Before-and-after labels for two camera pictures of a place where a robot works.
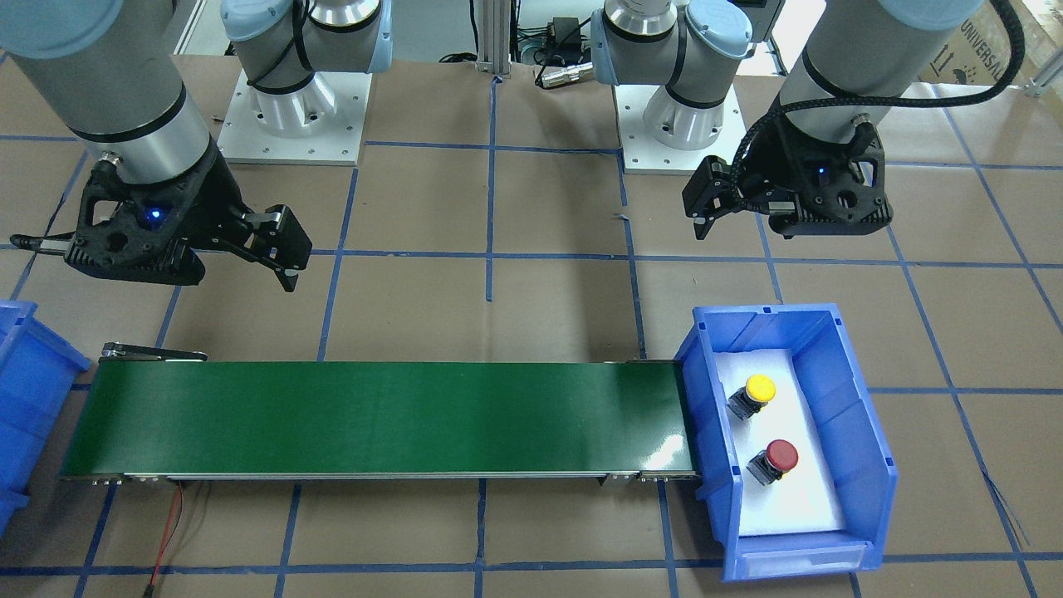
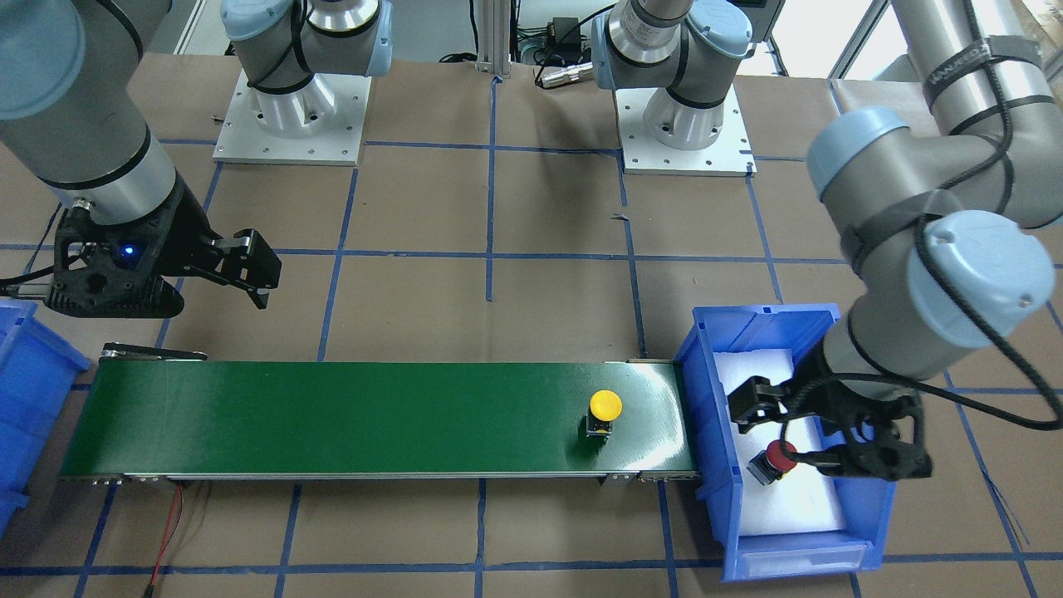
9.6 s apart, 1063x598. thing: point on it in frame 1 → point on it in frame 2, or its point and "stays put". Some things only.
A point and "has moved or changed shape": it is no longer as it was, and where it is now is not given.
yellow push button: x=747 y=401 has moved or changed shape
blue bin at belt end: x=37 y=372 stays put
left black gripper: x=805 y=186 → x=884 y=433
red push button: x=767 y=467 stays put
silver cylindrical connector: x=568 y=75 stays put
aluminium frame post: x=493 y=37 stays put
